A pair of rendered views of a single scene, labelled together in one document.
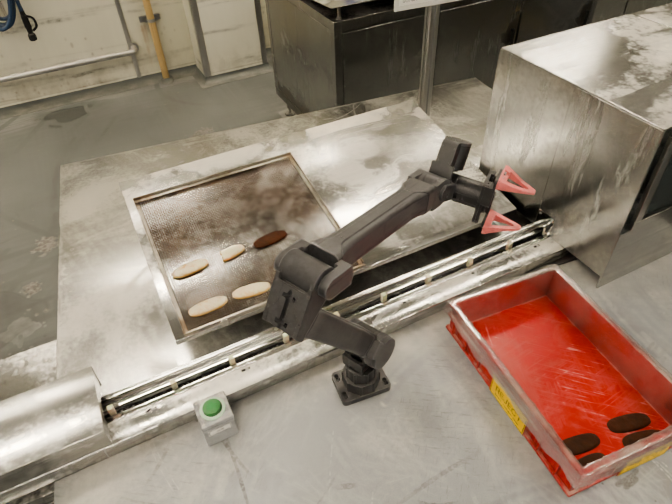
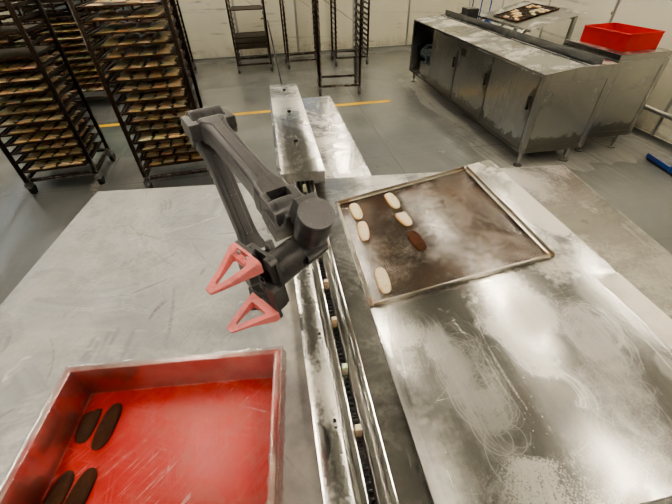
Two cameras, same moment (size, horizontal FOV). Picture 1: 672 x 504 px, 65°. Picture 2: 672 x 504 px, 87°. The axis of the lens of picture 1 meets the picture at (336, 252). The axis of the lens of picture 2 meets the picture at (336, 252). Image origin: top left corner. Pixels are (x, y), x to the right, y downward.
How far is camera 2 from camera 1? 1.33 m
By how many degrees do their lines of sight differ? 73
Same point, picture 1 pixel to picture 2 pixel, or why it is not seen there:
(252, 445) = not seen: hidden behind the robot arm
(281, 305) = not seen: hidden behind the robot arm
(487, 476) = (147, 344)
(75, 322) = (382, 180)
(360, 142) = (609, 335)
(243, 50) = not seen: outside the picture
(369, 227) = (221, 139)
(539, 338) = (221, 466)
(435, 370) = (246, 345)
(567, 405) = (140, 442)
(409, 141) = (641, 415)
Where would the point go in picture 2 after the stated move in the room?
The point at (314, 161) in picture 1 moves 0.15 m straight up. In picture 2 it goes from (546, 278) to (571, 231)
